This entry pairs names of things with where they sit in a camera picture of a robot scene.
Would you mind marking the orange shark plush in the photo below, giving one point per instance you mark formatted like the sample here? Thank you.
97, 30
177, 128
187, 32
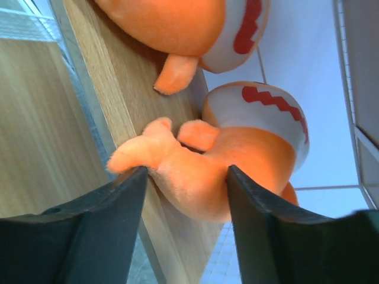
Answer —
259, 128
218, 36

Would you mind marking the white wire wooden shelf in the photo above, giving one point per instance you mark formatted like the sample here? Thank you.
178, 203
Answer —
48, 154

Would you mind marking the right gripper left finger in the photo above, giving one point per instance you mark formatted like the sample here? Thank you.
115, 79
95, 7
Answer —
87, 240

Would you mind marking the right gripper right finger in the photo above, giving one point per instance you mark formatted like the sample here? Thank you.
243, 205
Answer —
278, 242

